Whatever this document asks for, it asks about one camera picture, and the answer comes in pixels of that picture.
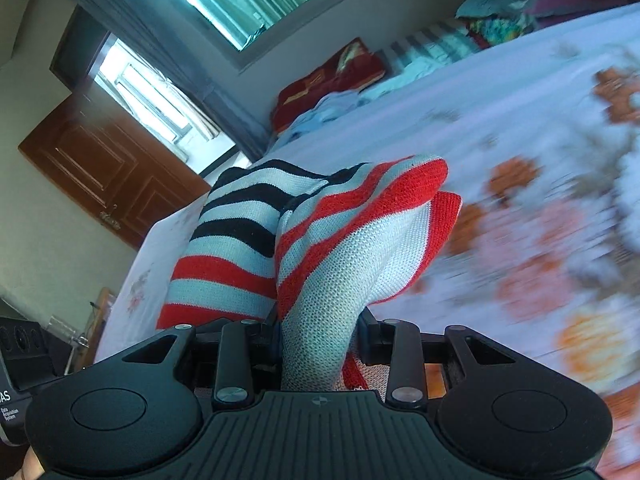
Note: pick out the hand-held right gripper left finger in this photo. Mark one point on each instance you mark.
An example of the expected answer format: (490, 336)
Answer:
(240, 355)

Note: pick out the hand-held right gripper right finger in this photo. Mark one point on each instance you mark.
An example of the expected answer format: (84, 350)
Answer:
(372, 345)

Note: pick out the striped knit sweater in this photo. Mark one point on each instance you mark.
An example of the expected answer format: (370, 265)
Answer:
(345, 270)

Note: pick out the pile of colourful clothes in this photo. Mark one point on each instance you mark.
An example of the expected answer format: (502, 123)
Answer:
(525, 0)

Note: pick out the person's left hand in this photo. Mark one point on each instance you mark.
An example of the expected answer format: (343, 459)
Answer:
(32, 465)

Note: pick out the clear glass object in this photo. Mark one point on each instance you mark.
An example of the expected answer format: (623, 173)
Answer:
(70, 332)

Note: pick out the brown wooden door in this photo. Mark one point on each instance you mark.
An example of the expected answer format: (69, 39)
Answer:
(110, 160)

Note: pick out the light blue cloth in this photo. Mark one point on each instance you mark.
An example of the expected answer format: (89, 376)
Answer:
(320, 110)

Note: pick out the floral bed sheet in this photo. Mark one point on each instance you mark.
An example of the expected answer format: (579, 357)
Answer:
(500, 125)

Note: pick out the red pillow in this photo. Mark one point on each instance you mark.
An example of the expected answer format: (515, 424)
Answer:
(325, 80)

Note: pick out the striped folded cloth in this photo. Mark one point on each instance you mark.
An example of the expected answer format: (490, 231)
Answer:
(430, 42)

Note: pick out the wooden frame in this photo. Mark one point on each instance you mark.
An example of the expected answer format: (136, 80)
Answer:
(106, 320)

